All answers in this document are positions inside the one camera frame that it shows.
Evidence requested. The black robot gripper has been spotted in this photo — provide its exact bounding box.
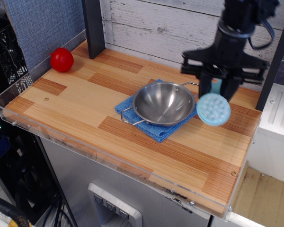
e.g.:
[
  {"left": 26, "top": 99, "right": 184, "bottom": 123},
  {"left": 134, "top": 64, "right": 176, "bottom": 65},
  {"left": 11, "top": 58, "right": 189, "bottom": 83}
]
[{"left": 181, "top": 21, "right": 270, "bottom": 101}]

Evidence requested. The light blue scrub brush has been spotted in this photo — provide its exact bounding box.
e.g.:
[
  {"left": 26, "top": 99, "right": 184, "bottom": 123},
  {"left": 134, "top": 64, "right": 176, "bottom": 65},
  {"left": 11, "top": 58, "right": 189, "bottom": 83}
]
[{"left": 196, "top": 79, "right": 231, "bottom": 126}]

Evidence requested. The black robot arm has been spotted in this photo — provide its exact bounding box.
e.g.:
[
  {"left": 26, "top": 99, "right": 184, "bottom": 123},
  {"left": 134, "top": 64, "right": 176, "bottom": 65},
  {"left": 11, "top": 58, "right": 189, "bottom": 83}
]
[{"left": 181, "top": 0, "right": 279, "bottom": 101}]

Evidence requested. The stainless steel pot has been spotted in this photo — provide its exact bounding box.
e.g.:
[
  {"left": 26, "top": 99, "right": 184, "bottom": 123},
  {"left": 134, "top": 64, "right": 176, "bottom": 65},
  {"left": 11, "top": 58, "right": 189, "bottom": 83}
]
[{"left": 121, "top": 81, "right": 198, "bottom": 126}]

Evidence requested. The clear acrylic table guard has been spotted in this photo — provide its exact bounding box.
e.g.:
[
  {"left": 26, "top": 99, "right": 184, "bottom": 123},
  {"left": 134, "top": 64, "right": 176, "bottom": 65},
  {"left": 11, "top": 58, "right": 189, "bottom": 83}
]
[{"left": 0, "top": 42, "right": 261, "bottom": 220}]

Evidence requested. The blue folded cloth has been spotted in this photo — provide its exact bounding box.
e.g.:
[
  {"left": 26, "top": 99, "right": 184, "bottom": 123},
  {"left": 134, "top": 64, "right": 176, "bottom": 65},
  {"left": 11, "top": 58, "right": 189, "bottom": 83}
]
[{"left": 115, "top": 79, "right": 196, "bottom": 142}]

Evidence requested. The white toy sink unit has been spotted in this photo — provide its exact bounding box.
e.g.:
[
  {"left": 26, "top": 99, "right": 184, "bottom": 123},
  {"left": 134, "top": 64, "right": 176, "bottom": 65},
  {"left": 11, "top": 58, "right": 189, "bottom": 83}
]
[{"left": 247, "top": 84, "right": 284, "bottom": 182}]

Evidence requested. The red toy tomato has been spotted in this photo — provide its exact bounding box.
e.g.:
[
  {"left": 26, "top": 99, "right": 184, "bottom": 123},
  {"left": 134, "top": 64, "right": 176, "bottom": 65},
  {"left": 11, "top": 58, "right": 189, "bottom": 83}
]
[{"left": 50, "top": 47, "right": 74, "bottom": 72}]

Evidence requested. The silver cabinet with dispenser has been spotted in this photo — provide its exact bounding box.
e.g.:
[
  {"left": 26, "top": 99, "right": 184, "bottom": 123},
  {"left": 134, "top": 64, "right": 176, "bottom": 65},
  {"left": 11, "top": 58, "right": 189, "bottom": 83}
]
[{"left": 41, "top": 139, "right": 212, "bottom": 227}]

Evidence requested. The black plastic crate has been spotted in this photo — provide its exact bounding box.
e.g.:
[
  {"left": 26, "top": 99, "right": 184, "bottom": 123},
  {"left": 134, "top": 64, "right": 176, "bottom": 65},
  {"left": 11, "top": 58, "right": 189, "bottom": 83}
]
[{"left": 0, "top": 19, "right": 28, "bottom": 85}]

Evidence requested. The dark grey right post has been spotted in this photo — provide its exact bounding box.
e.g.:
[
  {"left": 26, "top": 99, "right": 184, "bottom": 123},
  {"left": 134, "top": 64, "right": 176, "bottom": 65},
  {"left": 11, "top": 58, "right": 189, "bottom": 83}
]
[{"left": 255, "top": 29, "right": 284, "bottom": 111}]

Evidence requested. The dark grey post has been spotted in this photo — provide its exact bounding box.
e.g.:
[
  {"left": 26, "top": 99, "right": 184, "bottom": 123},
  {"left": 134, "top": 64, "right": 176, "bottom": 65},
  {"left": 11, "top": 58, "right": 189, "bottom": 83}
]
[
  {"left": 81, "top": 0, "right": 106, "bottom": 59},
  {"left": 255, "top": 29, "right": 284, "bottom": 111}
]

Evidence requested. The dark grey left post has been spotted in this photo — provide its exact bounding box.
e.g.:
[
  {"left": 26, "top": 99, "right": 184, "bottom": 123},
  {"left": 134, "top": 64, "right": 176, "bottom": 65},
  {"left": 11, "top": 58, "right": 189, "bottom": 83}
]
[{"left": 81, "top": 0, "right": 106, "bottom": 59}]

